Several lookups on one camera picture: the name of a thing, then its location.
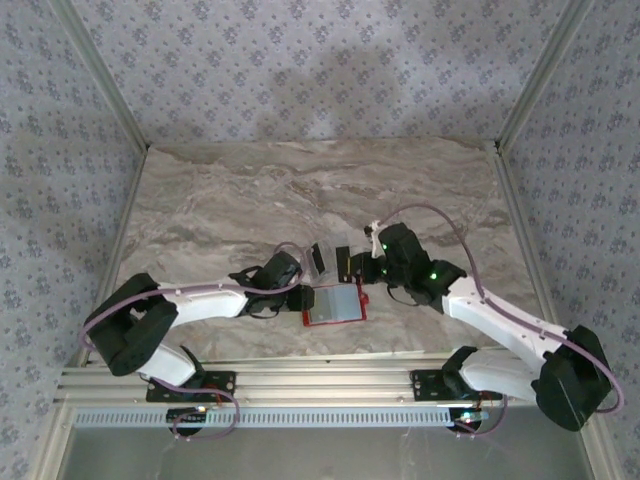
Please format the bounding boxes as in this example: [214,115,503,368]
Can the aluminium right side rail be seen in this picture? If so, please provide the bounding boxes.
[489,141,572,365]

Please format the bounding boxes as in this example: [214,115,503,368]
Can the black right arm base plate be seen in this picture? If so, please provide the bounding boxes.
[409,368,504,402]

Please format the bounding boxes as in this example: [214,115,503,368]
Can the aluminium frame leg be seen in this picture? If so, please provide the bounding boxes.
[574,404,619,480]
[34,404,76,480]

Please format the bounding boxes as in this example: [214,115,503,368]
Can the clear acrylic card stand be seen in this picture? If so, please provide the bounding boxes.
[303,238,362,281]

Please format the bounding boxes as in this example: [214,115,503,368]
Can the aluminium right frame leg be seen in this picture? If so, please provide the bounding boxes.
[574,404,619,480]

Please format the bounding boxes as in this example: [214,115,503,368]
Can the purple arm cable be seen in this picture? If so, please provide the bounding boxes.
[372,203,626,440]
[81,241,306,444]

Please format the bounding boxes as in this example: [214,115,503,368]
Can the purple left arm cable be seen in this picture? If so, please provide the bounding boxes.
[81,241,306,444]

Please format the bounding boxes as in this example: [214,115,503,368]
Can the aluminium left corner post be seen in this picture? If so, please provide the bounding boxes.
[47,0,151,151]

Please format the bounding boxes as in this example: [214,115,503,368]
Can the black controller board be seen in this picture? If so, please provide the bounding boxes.
[166,406,210,436]
[448,407,490,434]

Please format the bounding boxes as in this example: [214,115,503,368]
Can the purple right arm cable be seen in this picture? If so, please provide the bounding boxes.
[372,203,626,440]

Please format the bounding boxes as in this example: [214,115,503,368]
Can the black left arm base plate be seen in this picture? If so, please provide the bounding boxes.
[145,369,237,404]

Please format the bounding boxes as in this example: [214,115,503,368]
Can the aluminium right corner post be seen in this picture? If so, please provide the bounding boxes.
[494,0,599,151]

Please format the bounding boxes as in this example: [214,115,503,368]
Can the black left controller board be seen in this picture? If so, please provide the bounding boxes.
[166,406,210,436]

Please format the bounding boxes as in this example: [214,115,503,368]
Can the red card holder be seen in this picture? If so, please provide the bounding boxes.
[301,283,372,329]

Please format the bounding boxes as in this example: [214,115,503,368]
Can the aluminium cross rail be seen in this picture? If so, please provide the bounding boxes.
[53,355,599,406]

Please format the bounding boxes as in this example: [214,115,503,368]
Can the aluminium left frame leg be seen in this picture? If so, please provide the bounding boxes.
[34,404,76,480]

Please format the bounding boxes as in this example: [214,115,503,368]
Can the aluminium corner post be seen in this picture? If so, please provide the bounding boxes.
[47,0,151,151]
[494,0,599,151]

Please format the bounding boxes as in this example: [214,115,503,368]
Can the grey slotted cable duct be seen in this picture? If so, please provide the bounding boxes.
[73,405,475,430]

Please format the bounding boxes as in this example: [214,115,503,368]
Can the aluminium left side rail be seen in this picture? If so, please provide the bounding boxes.
[74,144,151,369]

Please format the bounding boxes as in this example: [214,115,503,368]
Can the black right controller board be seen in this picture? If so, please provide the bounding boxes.
[448,407,490,434]

